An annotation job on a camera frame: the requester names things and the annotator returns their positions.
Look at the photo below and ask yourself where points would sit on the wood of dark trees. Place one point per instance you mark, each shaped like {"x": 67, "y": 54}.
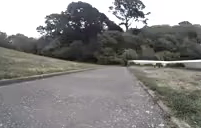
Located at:
{"x": 98, "y": 40}

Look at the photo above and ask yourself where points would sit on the grey asphalt path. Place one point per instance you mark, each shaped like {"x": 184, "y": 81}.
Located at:
{"x": 98, "y": 96}

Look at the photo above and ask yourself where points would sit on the grey concrete kerb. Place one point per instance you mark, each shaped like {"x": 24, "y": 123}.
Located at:
{"x": 38, "y": 76}

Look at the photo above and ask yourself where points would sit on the low stone path edging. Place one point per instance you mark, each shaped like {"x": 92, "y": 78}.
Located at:
{"x": 154, "y": 98}

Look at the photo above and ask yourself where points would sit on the pale water surface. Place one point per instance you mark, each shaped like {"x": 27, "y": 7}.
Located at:
{"x": 174, "y": 62}

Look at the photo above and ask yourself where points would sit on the grass slope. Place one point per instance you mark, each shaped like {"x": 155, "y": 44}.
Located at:
{"x": 18, "y": 63}

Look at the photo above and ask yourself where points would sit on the grass verge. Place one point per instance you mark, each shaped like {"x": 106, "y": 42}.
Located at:
{"x": 184, "y": 90}

